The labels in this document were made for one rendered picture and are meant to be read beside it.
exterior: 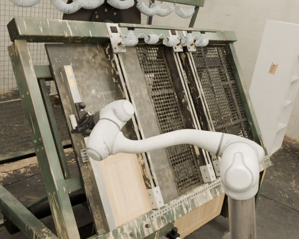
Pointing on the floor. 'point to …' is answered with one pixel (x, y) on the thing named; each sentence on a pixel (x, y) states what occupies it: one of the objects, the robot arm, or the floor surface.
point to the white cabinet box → (278, 78)
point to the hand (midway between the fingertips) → (77, 130)
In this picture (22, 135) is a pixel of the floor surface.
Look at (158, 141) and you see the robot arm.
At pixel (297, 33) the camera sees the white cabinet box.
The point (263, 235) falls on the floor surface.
